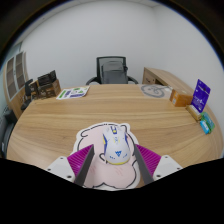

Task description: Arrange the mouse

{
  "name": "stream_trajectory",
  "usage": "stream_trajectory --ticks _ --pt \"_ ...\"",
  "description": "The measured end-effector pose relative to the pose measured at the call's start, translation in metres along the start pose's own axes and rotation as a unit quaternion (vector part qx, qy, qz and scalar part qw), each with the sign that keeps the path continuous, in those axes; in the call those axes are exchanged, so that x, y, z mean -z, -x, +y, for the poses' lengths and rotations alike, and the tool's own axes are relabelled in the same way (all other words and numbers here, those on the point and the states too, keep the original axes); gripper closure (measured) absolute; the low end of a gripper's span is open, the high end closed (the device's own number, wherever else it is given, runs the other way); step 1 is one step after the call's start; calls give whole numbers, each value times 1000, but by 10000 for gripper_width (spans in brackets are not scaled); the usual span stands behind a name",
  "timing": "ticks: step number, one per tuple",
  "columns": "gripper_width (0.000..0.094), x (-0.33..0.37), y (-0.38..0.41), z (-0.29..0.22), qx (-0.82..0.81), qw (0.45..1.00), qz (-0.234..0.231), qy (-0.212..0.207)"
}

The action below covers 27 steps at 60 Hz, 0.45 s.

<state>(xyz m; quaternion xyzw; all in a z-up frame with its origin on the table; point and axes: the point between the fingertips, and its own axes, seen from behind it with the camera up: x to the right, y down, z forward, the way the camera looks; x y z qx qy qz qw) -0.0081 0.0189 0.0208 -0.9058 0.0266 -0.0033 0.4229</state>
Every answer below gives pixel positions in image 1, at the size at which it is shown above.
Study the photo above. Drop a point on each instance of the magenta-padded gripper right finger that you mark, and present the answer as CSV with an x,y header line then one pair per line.
x,y
150,161

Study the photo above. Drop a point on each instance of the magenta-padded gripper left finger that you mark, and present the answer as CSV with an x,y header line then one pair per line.
x,y
78,161

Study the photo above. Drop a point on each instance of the white blue yellow computer mouse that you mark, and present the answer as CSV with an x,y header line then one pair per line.
x,y
115,146

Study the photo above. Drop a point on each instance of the pink cartoon-shaped mouse pad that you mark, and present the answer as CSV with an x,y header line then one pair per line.
x,y
113,175

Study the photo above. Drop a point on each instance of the small light blue box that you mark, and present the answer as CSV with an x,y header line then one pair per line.
x,y
204,127

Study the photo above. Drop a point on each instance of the small tan box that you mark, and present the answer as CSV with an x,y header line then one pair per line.
x,y
193,112

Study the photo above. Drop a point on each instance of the green and white leaflet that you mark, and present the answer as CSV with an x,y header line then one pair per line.
x,y
73,93

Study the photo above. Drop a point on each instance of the green flat box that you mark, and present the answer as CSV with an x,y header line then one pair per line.
x,y
209,121

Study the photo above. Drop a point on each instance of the dark brown cardboard box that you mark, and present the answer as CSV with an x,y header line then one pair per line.
x,y
50,91

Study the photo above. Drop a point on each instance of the black couch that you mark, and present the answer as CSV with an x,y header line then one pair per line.
x,y
6,133

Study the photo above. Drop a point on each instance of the purple standing card package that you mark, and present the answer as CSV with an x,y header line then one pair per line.
x,y
201,96

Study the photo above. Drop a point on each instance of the wooden side desk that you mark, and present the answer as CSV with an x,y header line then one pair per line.
x,y
166,78

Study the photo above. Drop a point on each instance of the small black chair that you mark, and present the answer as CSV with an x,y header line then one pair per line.
x,y
27,91

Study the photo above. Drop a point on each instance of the black box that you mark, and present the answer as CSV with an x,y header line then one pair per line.
x,y
46,78

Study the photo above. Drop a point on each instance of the black mesh office chair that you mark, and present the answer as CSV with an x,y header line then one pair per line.
x,y
113,71

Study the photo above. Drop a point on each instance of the wooden glass-door shelf cabinet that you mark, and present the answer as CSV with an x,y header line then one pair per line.
x,y
15,78

